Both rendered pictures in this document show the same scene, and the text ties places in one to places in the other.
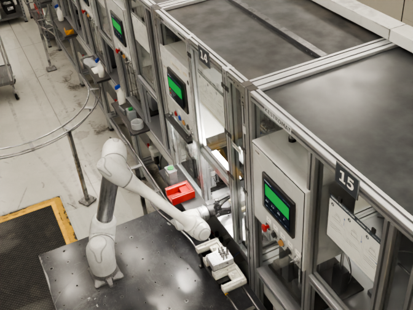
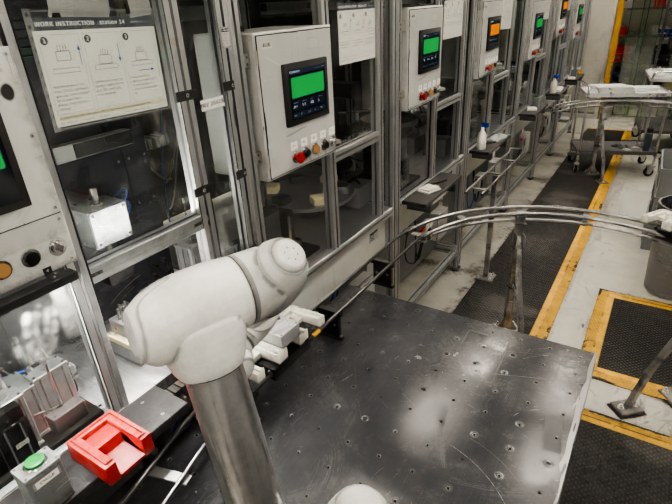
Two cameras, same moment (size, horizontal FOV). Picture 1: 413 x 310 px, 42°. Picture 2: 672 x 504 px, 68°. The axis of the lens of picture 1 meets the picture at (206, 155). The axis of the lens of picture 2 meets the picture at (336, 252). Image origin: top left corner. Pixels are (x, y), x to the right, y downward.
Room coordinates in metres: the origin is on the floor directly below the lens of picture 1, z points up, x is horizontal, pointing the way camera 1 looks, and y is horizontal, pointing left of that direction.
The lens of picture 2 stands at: (2.65, 1.24, 1.87)
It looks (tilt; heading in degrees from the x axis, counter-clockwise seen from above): 27 degrees down; 237
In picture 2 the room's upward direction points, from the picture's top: 3 degrees counter-clockwise
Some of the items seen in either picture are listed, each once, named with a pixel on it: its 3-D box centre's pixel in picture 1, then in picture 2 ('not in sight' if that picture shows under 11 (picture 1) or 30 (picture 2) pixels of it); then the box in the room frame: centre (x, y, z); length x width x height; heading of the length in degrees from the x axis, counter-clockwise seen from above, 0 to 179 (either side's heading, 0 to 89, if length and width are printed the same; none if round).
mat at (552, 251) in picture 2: not in sight; (574, 190); (-2.09, -1.42, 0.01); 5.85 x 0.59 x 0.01; 23
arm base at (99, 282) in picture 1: (106, 272); not in sight; (2.24, 0.68, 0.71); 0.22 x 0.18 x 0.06; 23
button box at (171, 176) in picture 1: (172, 174); (41, 479); (2.79, 0.24, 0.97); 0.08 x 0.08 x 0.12; 23
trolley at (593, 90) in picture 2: not in sight; (617, 126); (-3.04, -1.59, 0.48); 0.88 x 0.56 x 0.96; 131
